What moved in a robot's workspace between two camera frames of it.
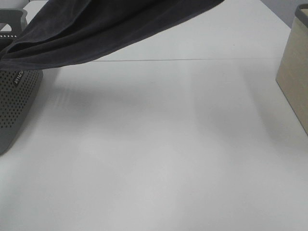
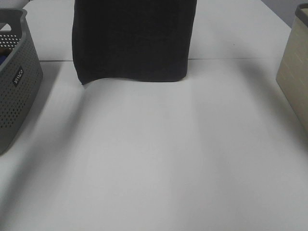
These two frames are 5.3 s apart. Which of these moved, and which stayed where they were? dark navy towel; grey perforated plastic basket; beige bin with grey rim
Moved: dark navy towel
Stayed: beige bin with grey rim; grey perforated plastic basket
